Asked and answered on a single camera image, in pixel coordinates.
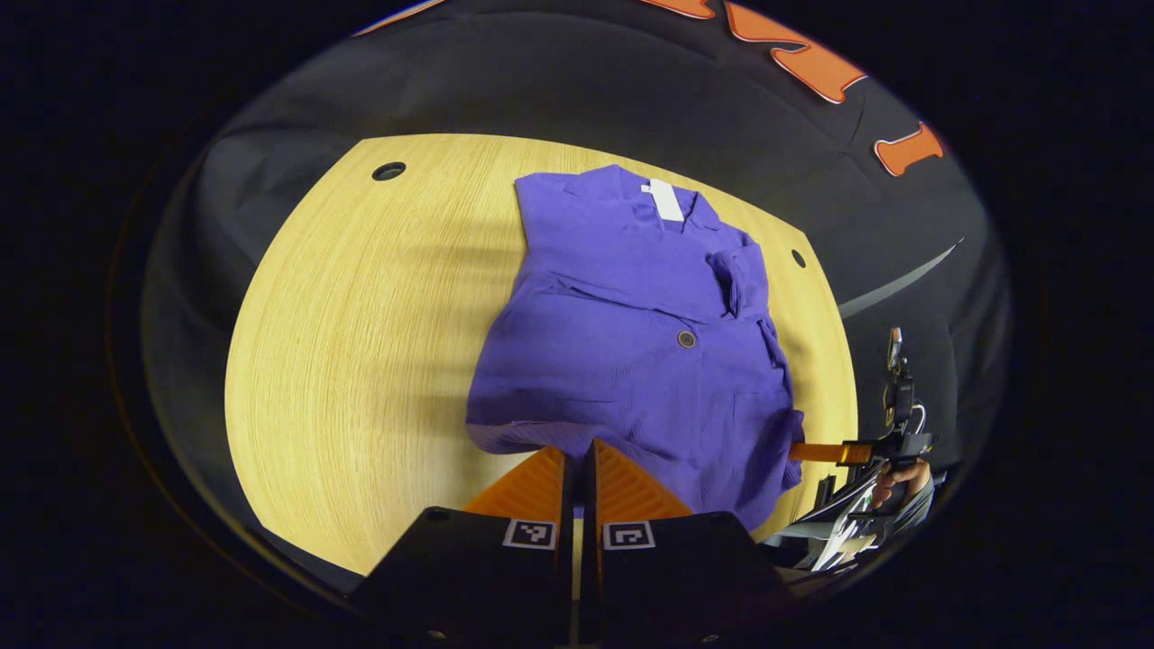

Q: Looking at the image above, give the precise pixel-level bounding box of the purple shirt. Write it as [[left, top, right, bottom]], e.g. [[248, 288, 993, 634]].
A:
[[464, 164, 806, 533]]

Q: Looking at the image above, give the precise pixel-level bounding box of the grey metal pole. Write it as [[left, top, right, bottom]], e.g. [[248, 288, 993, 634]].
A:
[[837, 237, 966, 321]]

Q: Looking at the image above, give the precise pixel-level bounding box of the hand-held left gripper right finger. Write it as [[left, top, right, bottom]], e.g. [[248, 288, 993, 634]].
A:
[[582, 439, 794, 649]]

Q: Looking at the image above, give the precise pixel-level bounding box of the white cable bundle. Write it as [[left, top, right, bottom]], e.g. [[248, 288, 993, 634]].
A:
[[766, 487, 902, 573]]

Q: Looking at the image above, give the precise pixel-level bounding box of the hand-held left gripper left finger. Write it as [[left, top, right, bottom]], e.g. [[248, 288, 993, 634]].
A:
[[347, 444, 578, 649]]

